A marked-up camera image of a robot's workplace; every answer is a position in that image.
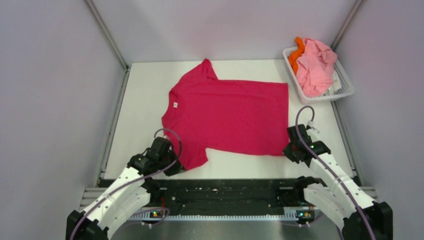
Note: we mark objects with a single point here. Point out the orange t-shirt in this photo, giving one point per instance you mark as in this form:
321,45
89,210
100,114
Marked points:
296,54

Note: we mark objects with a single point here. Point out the magenta t-shirt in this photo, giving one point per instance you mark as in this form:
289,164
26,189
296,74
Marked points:
238,116

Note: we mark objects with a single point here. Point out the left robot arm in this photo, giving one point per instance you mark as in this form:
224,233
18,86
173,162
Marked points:
130,192

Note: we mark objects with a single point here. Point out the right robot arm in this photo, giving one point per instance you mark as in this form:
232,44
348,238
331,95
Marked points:
357,215

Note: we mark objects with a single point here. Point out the white plastic basket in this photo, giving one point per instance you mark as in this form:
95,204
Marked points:
347,88

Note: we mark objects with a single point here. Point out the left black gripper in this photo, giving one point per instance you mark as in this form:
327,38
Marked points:
177,168

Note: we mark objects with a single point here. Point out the light pink t-shirt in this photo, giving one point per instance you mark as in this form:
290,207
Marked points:
315,68

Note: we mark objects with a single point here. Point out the aluminium frame profile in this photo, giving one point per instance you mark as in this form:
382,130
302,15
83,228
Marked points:
90,195

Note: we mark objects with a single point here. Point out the grey slotted cable duct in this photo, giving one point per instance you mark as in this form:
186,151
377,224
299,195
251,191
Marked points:
290,214

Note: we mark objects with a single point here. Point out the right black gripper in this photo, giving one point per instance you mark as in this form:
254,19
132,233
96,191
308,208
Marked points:
287,153

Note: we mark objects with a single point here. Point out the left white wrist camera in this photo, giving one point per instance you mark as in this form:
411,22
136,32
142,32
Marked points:
161,134

